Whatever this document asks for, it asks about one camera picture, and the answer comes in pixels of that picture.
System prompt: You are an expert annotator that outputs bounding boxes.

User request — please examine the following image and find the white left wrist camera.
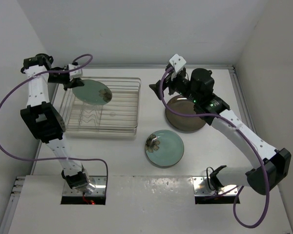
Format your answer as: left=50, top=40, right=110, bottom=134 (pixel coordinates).
left=68, top=64, right=83, bottom=79

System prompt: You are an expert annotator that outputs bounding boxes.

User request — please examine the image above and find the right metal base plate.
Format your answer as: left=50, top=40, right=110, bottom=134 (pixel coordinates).
left=192, top=176, right=238, bottom=197

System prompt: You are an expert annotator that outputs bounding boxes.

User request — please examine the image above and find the brown round plate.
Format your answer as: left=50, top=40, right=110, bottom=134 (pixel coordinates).
left=165, top=95, right=206, bottom=132

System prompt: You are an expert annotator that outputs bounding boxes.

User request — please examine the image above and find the metal base plate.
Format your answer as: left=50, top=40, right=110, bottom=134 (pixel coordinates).
left=192, top=176, right=238, bottom=197
left=62, top=176, right=106, bottom=196

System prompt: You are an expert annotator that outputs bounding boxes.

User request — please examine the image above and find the wire dish rack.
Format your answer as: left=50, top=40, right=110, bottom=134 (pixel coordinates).
left=54, top=77, right=141, bottom=138

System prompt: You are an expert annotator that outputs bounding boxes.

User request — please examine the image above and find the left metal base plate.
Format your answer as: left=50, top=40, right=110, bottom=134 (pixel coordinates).
left=62, top=176, right=106, bottom=196

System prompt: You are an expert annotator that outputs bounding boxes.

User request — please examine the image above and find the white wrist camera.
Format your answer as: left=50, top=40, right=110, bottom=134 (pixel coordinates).
left=68, top=64, right=83, bottom=79
left=169, top=54, right=187, bottom=80

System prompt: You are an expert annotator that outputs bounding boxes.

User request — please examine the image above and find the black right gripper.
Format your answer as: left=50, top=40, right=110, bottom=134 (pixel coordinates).
left=149, top=68, right=199, bottom=104

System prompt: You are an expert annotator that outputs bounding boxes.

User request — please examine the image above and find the large green floral plate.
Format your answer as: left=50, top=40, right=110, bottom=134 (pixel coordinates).
left=145, top=130, right=185, bottom=168

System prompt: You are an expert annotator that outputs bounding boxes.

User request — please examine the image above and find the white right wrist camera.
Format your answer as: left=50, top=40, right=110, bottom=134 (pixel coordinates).
left=169, top=54, right=187, bottom=80

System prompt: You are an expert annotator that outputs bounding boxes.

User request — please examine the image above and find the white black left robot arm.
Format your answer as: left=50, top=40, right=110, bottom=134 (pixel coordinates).
left=20, top=54, right=90, bottom=194

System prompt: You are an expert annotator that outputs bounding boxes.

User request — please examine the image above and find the small green floral plate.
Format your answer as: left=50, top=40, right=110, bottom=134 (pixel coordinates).
left=72, top=79, right=112, bottom=105

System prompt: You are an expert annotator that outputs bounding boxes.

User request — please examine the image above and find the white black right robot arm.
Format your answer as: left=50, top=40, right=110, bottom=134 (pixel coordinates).
left=149, top=68, right=292, bottom=195

